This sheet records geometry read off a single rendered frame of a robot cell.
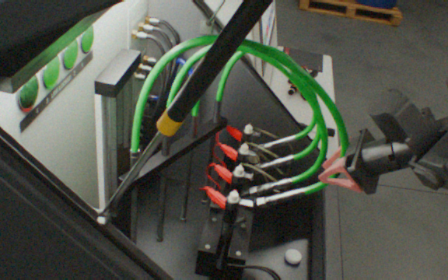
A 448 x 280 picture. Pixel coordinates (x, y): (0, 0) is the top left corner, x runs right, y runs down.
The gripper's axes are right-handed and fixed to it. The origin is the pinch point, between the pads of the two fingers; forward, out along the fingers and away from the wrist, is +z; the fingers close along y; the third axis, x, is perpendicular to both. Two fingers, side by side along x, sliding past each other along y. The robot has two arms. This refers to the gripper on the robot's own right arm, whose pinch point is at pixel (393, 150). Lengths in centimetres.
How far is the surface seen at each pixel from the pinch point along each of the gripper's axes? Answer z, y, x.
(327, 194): 24.1, -11.4, -10.5
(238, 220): 28.2, 5.0, 18.4
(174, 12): 30, 46, -6
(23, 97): 21, 46, 46
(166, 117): -2, 36, 52
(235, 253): 31.2, -0.3, 21.4
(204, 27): 26.7, 40.0, -7.7
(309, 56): 39, 8, -82
